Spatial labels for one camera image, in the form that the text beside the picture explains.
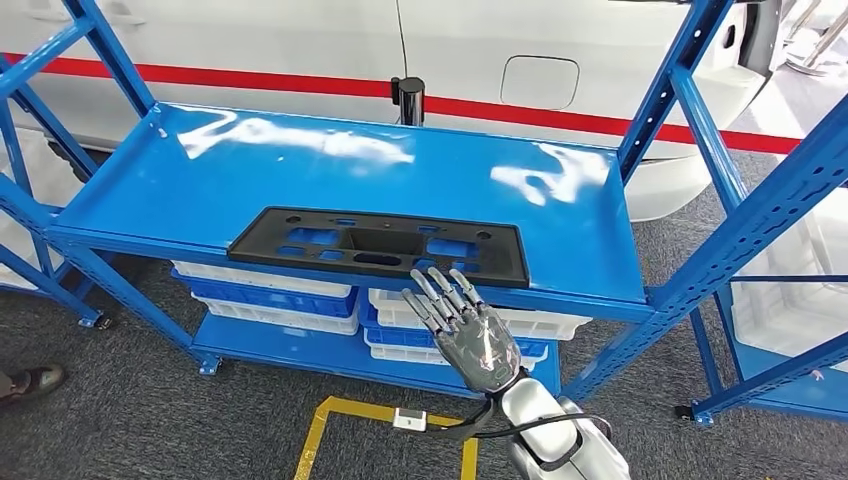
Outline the blue metal shelf rack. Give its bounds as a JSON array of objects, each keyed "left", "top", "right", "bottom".
[
  {"left": 0, "top": 56, "right": 114, "bottom": 331},
  {"left": 675, "top": 271, "right": 848, "bottom": 427},
  {"left": 0, "top": 0, "right": 848, "bottom": 407}
]

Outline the black plastic panel part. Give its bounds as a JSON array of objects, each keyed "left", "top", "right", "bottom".
[{"left": 227, "top": 206, "right": 531, "bottom": 290}]

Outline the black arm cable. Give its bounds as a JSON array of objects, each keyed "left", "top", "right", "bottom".
[{"left": 490, "top": 411, "right": 614, "bottom": 473}]

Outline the white plastic crate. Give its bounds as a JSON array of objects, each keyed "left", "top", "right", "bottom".
[
  {"left": 728, "top": 188, "right": 848, "bottom": 372},
  {"left": 0, "top": 125, "right": 87, "bottom": 293},
  {"left": 367, "top": 286, "right": 593, "bottom": 342},
  {"left": 192, "top": 293, "right": 360, "bottom": 337},
  {"left": 170, "top": 259, "right": 354, "bottom": 299},
  {"left": 366, "top": 343, "right": 550, "bottom": 370}
]

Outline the black chrome barrier post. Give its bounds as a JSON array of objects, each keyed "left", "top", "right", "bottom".
[{"left": 390, "top": 76, "right": 427, "bottom": 127}]

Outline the person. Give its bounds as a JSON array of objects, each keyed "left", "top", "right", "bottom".
[{"left": 0, "top": 362, "right": 68, "bottom": 409}]

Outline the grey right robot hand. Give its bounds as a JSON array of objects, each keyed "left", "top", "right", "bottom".
[{"left": 401, "top": 266, "right": 525, "bottom": 397}]

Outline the yellow floor tape square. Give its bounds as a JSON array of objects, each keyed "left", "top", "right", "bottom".
[{"left": 293, "top": 396, "right": 480, "bottom": 480}]

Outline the white car with red stripe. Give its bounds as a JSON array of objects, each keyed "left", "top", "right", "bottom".
[{"left": 0, "top": 0, "right": 819, "bottom": 223}]

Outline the blue plastic crate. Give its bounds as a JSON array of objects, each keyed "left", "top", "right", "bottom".
[
  {"left": 359, "top": 298, "right": 551, "bottom": 362},
  {"left": 173, "top": 270, "right": 360, "bottom": 320}
]

